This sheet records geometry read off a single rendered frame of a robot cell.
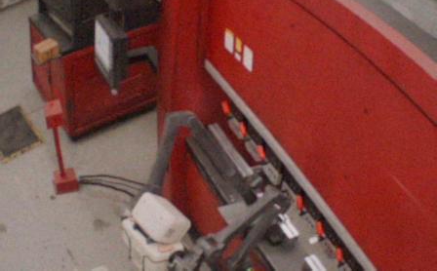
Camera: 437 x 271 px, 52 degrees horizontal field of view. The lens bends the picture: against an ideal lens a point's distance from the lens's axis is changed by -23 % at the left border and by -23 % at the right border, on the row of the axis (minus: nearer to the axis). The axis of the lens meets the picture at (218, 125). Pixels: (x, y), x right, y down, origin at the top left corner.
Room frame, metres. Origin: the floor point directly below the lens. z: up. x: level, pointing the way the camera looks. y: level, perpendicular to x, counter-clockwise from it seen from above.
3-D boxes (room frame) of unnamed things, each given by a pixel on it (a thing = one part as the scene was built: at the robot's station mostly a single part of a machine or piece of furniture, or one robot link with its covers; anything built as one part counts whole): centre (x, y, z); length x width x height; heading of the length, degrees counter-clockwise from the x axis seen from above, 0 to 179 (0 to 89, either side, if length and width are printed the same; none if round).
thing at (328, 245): (1.57, -0.56, 1.26); 0.15 x 0.09 x 0.17; 26
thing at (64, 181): (3.15, 1.28, 0.41); 0.25 x 0.20 x 0.83; 116
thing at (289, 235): (2.04, -0.33, 0.92); 0.39 x 0.06 x 0.10; 26
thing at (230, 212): (2.02, -0.17, 1.00); 0.26 x 0.18 x 0.01; 116
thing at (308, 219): (1.75, -0.47, 1.26); 0.15 x 0.09 x 0.17; 26
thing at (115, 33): (2.93, 0.69, 1.42); 0.45 x 0.12 x 0.36; 31
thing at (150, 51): (3.14, 0.50, 1.18); 0.40 x 0.24 x 0.07; 26
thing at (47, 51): (3.69, 1.54, 1.04); 0.30 x 0.26 x 0.12; 40
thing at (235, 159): (2.58, -0.07, 0.92); 0.50 x 0.06 x 0.10; 26
